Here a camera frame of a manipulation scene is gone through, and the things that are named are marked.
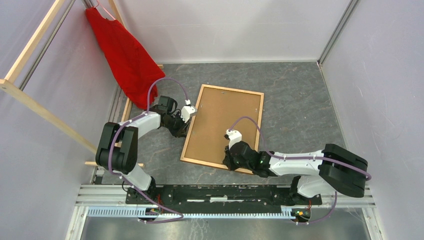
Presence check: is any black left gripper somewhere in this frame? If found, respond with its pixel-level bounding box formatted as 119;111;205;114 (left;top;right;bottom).
163;111;191;139

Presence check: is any brown backing board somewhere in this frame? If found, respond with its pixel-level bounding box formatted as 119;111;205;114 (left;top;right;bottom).
184;87;263;171

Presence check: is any wooden picture frame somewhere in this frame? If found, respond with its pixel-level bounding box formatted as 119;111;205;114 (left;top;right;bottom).
179;84;265;175

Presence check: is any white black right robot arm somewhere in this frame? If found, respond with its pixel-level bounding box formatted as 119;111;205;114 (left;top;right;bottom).
222;141;372;204

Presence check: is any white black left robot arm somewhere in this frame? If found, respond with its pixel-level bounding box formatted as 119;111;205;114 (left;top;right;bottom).
95;96;197;204

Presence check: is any red cloth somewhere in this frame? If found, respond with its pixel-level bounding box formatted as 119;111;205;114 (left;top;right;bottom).
85;7;166;110

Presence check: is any wooden rack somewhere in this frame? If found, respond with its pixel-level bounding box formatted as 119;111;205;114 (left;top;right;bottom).
0;0;165;168

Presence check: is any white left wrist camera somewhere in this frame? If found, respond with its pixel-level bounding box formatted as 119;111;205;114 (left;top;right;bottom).
180;99;198;123

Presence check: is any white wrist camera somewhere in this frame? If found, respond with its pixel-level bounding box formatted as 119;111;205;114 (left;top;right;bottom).
180;99;198;123
224;129;242;149

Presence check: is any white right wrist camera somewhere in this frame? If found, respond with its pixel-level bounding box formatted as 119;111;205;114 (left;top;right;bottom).
224;129;242;149

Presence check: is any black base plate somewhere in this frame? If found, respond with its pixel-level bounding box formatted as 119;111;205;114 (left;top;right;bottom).
146;184;323;214

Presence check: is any aluminium rail frame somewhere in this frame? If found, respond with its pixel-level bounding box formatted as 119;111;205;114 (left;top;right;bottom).
66;184;385;240

